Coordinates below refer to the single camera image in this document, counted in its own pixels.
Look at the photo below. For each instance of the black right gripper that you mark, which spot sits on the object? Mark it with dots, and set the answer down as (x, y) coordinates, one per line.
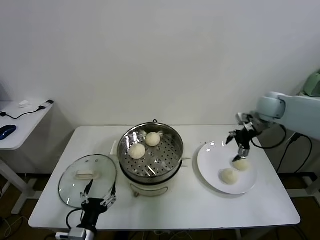
(243, 140)

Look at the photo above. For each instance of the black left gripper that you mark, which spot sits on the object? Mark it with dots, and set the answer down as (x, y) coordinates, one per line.
(92, 208)

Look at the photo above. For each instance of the white steamed baozi bun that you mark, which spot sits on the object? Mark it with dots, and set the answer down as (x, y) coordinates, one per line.
(137, 151)
(228, 176)
(242, 165)
(153, 139)

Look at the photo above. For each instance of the glass pot lid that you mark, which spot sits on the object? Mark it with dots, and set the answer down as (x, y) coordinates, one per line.
(72, 192)

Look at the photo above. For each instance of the light blue right robot arm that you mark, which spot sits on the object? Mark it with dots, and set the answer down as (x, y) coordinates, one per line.
(300, 112)

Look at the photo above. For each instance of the stainless steel steamer basket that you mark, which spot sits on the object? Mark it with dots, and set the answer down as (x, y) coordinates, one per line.
(162, 160)

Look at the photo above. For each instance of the white round plate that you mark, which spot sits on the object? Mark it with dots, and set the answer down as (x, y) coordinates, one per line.
(212, 160)

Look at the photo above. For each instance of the mint green appliance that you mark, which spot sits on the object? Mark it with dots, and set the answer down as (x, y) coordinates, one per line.
(313, 85)

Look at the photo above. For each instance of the white side desk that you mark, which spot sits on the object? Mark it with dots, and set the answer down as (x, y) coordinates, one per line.
(20, 135)

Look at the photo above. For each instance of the small black device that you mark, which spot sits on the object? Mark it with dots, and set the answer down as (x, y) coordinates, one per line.
(50, 101)

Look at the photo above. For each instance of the blue computer mouse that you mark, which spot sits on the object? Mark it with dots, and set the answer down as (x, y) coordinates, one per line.
(7, 130)

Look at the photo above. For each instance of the small white object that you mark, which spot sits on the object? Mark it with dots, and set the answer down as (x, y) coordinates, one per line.
(24, 103)

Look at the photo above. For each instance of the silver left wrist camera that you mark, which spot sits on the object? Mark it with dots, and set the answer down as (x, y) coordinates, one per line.
(77, 232)

